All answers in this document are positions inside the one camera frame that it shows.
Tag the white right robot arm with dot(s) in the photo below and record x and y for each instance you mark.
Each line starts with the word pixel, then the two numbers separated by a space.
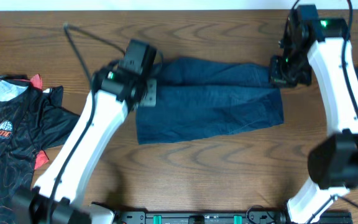
pixel 315 47

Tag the black orange patterned t-shirt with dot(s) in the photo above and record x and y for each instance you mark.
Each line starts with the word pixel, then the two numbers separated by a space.
pixel 31 121

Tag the dark blue denim shorts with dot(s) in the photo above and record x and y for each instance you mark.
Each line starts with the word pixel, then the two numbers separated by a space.
pixel 199 99

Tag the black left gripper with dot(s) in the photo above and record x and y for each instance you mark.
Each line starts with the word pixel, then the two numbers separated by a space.
pixel 152 101

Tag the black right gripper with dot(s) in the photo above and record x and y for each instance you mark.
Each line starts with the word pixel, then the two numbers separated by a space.
pixel 276 78

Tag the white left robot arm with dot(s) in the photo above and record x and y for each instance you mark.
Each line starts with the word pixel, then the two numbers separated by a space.
pixel 117 89

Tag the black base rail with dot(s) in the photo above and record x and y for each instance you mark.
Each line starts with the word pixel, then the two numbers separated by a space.
pixel 253 215

